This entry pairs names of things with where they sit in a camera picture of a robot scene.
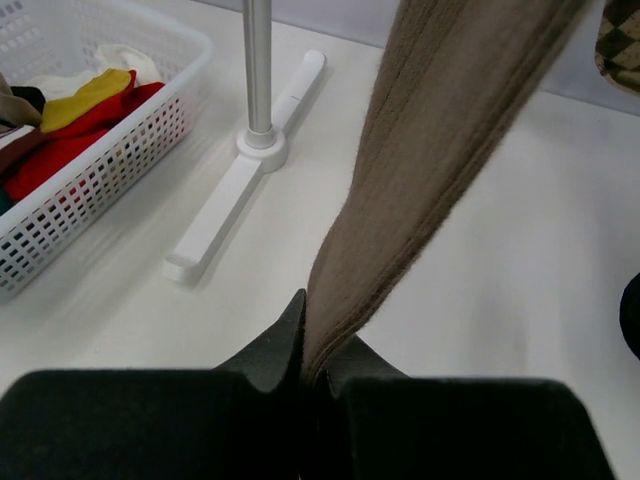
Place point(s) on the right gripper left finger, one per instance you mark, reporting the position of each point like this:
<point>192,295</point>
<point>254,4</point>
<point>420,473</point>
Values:
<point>233,421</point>

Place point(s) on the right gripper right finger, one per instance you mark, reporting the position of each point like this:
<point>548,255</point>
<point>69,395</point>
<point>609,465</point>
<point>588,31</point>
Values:
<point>377,423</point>

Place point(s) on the black white-striped sock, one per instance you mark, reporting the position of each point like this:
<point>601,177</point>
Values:
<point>629,315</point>

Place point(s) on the tan striped sock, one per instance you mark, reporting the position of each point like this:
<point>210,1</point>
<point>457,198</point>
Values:
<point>452,79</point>
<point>20,106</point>

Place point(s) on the metal clothes rack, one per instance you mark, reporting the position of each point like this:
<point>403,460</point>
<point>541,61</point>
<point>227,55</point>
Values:
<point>262,148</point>

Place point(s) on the red sock in basket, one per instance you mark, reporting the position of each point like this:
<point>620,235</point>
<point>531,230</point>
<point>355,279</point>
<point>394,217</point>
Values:
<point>65,144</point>

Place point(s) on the yellow sock in basket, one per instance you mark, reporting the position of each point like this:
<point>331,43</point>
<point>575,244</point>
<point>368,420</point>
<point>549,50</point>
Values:
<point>60,113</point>

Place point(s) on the white sock in basket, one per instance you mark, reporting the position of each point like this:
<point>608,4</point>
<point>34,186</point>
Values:
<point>107,56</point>

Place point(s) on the white plastic laundry basket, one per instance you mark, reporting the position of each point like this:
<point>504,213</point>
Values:
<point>61,38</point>

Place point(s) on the brown argyle sock short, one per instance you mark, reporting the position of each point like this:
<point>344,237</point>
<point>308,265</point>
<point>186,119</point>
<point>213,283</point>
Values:
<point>617,45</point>

